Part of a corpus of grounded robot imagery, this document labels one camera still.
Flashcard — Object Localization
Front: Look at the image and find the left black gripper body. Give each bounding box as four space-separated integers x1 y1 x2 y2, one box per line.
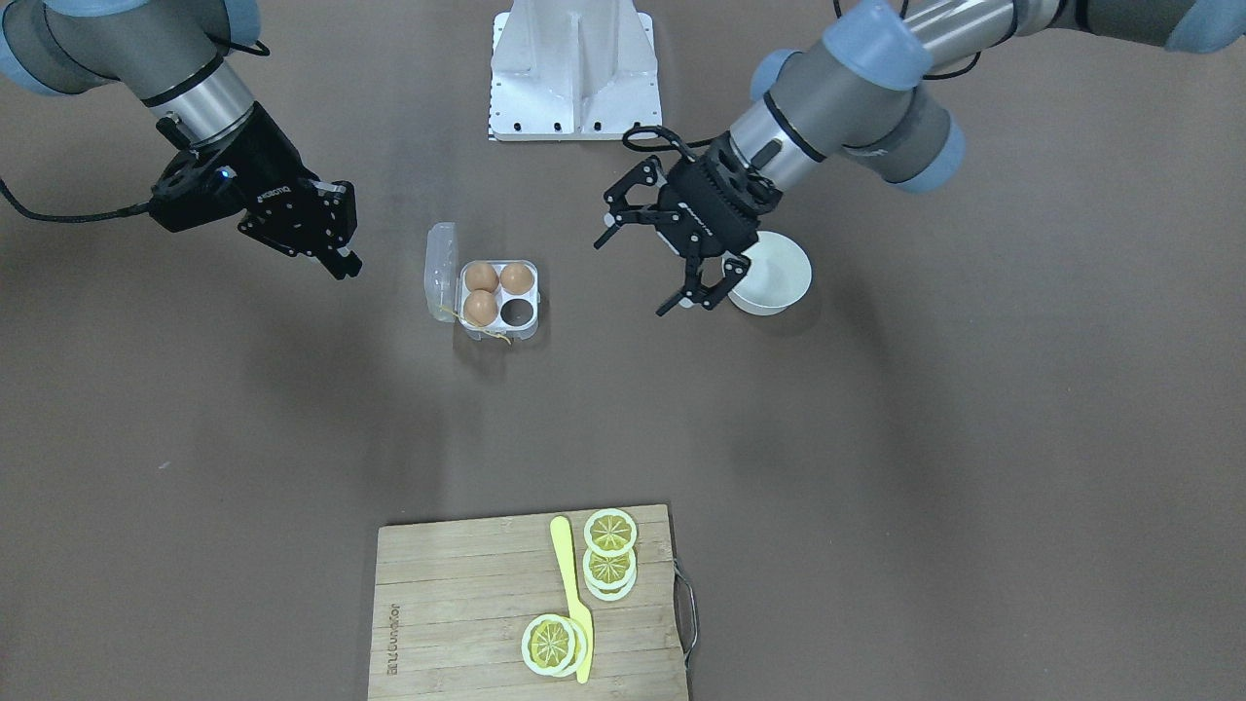
657 134 782 259

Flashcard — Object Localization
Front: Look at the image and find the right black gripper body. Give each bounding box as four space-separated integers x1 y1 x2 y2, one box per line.
148 103 316 232

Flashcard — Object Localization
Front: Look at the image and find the brown egg from bowl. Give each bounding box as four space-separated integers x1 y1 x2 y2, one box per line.
498 261 535 296

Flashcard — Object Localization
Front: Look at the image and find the clear plastic egg box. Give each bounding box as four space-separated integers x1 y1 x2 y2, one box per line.
422 222 541 342

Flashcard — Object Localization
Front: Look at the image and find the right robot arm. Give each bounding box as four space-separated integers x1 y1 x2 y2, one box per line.
2 1 361 279

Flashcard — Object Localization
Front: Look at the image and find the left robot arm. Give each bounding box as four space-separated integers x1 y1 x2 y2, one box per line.
611 1 1245 314

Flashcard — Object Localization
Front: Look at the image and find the brown egg near slot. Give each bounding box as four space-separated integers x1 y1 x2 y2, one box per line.
462 261 498 294

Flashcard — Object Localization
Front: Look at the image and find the brown egg slot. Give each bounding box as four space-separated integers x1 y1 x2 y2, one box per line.
461 291 498 327
462 261 498 294

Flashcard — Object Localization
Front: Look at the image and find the brown egg far slot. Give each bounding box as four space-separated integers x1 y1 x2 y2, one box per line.
461 291 498 327

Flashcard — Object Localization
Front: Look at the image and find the white ceramic bowl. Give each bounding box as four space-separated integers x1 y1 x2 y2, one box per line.
728 230 812 316

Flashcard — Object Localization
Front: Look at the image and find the yellow rubber band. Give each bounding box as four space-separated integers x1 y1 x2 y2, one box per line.
439 305 512 345

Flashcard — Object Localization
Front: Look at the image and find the lemon slice front lower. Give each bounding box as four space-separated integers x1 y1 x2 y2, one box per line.
583 507 639 557

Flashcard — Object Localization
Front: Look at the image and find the yellow plastic knife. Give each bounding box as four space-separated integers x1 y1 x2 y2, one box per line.
549 515 596 684

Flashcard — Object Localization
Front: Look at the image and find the lemon slice back lower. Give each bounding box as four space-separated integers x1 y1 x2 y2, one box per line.
582 550 637 601

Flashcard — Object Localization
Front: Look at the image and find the lemon slice under upper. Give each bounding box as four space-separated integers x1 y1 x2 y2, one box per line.
566 620 591 675

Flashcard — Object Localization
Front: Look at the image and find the lemon slice top upper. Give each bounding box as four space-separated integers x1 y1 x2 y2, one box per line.
521 613 574 679

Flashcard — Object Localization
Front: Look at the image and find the wooden cutting board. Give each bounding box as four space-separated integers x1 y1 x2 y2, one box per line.
368 504 690 700

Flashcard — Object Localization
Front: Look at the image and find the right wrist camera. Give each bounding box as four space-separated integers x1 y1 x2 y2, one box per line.
150 151 243 214

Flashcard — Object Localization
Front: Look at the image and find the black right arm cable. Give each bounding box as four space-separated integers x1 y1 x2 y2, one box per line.
0 176 157 225

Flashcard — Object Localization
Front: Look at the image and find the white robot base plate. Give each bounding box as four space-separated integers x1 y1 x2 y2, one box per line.
487 1 663 142

